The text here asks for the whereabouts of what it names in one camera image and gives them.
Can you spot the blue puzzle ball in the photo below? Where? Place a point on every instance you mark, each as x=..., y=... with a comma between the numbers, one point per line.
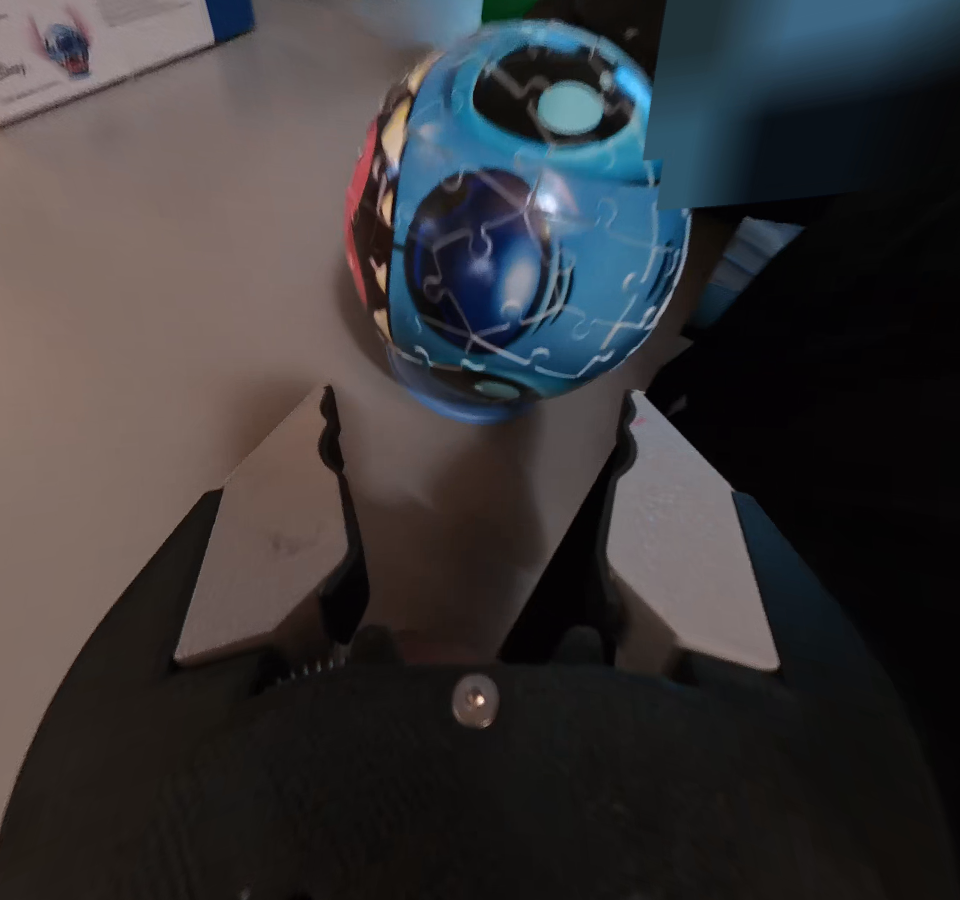
x=510, y=240

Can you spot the person's dark clothing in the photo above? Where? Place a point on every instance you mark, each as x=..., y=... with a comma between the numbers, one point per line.
x=862, y=428

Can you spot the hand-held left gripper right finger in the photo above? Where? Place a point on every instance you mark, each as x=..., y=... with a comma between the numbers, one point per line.
x=682, y=540

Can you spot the printed puzzle box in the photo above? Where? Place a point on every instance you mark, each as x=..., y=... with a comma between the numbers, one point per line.
x=112, y=8

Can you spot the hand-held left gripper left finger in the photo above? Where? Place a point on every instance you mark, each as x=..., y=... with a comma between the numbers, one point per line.
x=262, y=540

